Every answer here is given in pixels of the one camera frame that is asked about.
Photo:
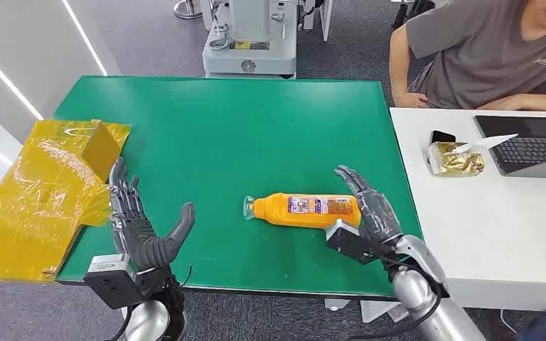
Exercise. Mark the yellow-taped cardboard box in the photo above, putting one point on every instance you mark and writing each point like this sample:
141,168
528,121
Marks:
33,202

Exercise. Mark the orange plastic bottle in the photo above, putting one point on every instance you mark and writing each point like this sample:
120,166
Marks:
277,212

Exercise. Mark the gold foil packet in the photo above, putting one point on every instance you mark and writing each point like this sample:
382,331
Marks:
459,162

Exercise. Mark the black phone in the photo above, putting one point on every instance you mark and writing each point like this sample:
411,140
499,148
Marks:
442,137

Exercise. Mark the white paper strip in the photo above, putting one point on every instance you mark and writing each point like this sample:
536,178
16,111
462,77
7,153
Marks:
487,141

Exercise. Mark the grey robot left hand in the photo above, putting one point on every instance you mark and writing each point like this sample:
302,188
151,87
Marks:
146,240

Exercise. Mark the green-topped table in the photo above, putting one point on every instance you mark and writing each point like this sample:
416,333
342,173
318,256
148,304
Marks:
254,131

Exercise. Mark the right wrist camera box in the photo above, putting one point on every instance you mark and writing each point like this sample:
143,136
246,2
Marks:
348,240

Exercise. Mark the black chair base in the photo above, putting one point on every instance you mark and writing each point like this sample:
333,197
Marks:
409,9

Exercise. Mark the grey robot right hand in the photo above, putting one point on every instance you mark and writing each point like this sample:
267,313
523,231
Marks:
376,214

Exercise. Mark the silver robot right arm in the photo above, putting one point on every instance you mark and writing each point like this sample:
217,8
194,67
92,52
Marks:
423,292

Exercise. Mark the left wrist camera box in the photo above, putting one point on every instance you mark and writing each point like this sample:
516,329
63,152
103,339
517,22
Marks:
110,280

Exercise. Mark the grey laptop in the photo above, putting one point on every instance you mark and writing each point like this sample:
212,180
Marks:
532,146

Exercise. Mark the person's right hand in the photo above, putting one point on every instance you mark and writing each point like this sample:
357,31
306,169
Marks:
409,100

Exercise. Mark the white desk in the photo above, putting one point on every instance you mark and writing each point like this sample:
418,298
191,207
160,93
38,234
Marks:
489,226

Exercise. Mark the person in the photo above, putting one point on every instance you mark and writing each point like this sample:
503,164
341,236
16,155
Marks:
480,56

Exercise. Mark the white machine base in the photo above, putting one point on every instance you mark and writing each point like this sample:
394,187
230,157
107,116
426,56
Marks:
249,42

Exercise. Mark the person's left hand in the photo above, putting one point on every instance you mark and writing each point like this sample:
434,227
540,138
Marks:
501,102

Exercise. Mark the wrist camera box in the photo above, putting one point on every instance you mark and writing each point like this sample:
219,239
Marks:
348,240
110,280

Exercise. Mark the chrome round stand base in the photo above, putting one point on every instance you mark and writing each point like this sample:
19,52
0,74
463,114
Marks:
187,9

